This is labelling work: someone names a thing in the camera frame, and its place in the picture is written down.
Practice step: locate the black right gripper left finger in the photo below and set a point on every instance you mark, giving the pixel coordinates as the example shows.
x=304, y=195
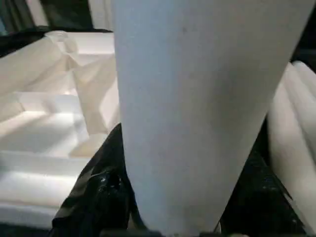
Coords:
x=106, y=197

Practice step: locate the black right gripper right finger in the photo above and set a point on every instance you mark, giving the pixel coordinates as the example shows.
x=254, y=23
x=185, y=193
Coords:
x=259, y=202

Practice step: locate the white plastic table top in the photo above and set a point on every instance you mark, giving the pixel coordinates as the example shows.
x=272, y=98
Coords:
x=49, y=111

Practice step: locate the black plastic mat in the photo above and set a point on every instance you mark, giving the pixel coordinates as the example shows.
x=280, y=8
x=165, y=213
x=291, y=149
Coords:
x=19, y=42

